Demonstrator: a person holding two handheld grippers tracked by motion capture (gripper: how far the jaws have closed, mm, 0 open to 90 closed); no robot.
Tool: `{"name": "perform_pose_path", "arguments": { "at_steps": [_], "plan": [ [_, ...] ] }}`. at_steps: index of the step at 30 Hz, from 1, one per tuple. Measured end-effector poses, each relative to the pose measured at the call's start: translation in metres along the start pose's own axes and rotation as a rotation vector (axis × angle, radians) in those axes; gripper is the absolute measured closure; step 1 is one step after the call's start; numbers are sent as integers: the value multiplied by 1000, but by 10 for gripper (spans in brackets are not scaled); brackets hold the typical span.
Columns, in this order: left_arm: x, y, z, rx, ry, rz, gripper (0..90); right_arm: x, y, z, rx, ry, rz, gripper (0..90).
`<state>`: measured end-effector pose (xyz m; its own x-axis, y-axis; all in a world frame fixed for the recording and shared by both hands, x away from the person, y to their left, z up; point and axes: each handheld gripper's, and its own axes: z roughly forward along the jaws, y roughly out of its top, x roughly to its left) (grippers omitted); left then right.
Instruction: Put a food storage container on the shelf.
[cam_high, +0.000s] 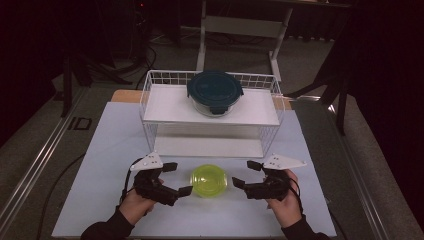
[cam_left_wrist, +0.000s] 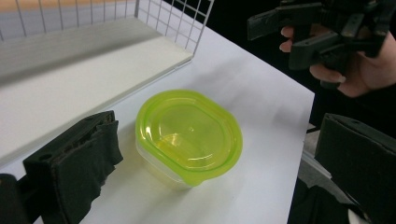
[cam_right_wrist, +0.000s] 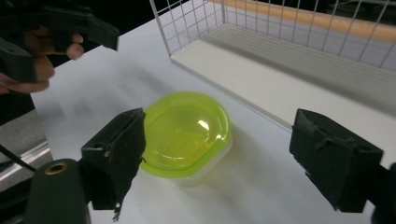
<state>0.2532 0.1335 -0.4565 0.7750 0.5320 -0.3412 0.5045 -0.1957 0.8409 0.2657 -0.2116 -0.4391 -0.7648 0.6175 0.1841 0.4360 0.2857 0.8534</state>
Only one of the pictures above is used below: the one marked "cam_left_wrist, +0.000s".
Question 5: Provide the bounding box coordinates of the yellow-green lidded food container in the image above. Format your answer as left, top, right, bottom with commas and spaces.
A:
134, 89, 244, 188

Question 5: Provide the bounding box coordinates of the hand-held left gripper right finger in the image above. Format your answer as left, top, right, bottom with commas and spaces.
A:
314, 113, 396, 224

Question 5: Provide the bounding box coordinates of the metal floor rail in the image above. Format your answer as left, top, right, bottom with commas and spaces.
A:
299, 149, 333, 181

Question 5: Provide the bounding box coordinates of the white wire shelf rack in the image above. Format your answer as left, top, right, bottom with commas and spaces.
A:
0, 0, 216, 168

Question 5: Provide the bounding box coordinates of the white table cover sheet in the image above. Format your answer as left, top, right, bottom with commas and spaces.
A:
0, 25, 316, 224

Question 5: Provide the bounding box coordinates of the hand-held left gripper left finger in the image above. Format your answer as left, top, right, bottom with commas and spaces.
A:
22, 109, 124, 224

